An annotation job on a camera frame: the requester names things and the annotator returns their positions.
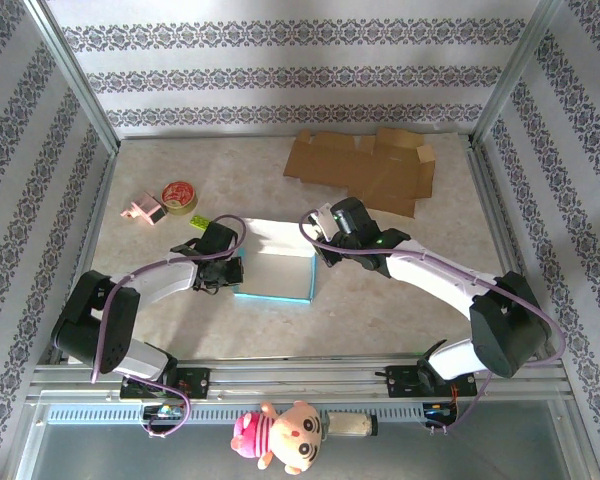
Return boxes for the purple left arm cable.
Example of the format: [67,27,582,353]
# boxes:
[90,214,247,440]

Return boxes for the teal paper box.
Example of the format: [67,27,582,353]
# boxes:
[232,217,326,305]

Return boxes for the aluminium side rail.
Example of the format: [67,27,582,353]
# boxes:
[462,134,556,364]
[49,149,117,365]

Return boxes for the long aluminium mounting rail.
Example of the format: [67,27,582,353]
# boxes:
[27,355,574,406]

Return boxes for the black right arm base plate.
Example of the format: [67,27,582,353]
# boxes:
[385,364,476,399]

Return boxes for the white jar with black cap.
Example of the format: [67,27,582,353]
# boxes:
[324,409,380,438]

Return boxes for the brown cardboard box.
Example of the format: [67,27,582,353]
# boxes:
[283,126,437,219]

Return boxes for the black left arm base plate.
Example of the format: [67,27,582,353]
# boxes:
[119,367,212,400]

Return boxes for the grey metal shelf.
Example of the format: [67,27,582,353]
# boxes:
[9,399,600,480]

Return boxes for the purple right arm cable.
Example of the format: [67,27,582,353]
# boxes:
[298,209,567,435]

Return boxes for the pink plush doll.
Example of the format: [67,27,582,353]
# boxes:
[231,399,326,476]

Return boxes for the red round tin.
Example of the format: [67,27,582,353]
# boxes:
[160,180,199,216]

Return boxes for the aluminium frame post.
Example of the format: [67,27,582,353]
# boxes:
[472,0,566,146]
[22,0,121,155]

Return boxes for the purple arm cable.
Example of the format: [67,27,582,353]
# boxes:
[90,214,247,440]
[298,209,567,435]

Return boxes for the grey slotted cable duct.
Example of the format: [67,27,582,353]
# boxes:
[44,403,461,426]

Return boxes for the small circuit board with wires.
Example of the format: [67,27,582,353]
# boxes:
[139,403,185,420]
[422,399,459,426]

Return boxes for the pink toy block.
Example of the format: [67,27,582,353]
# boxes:
[120,191,167,226]

